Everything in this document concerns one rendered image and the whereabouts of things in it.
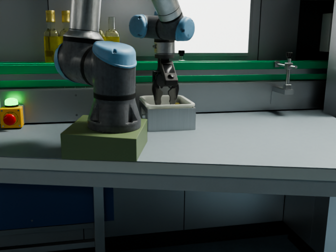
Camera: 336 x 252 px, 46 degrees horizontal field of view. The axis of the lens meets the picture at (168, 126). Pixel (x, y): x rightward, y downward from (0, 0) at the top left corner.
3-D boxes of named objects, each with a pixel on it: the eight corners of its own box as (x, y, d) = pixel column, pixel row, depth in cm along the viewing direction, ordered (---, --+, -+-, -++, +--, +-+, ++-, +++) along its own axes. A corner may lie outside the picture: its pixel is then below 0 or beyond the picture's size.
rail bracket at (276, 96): (278, 102, 175) (282, 51, 170) (298, 109, 159) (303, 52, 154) (268, 102, 174) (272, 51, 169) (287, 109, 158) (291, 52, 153)
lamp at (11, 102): (19, 105, 141) (18, 96, 140) (17, 107, 137) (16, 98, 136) (6, 105, 140) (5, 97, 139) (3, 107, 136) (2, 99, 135)
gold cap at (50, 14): (47, 22, 150) (46, 10, 149) (44, 22, 153) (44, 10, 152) (56, 22, 152) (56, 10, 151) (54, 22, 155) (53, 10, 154)
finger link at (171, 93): (174, 108, 153) (171, 85, 150) (178, 111, 147) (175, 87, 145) (167, 110, 152) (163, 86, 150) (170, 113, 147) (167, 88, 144)
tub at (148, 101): (181, 115, 160) (181, 94, 158) (196, 128, 138) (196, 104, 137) (138, 117, 156) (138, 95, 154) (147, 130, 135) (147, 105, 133)
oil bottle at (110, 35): (119, 81, 166) (118, 29, 161) (120, 83, 160) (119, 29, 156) (105, 81, 165) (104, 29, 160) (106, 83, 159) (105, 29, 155)
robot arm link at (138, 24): (152, 14, 124) (173, 16, 133) (126, 13, 131) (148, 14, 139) (151, 40, 126) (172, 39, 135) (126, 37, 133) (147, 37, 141)
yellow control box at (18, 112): (25, 124, 144) (23, 104, 142) (22, 129, 137) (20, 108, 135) (4, 125, 143) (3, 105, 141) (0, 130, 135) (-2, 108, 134)
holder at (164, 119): (177, 114, 165) (178, 96, 163) (195, 129, 139) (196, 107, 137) (137, 115, 162) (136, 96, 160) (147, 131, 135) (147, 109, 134)
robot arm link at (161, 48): (177, 42, 140) (154, 42, 138) (177, 55, 141) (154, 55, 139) (172, 42, 147) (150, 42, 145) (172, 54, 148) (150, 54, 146)
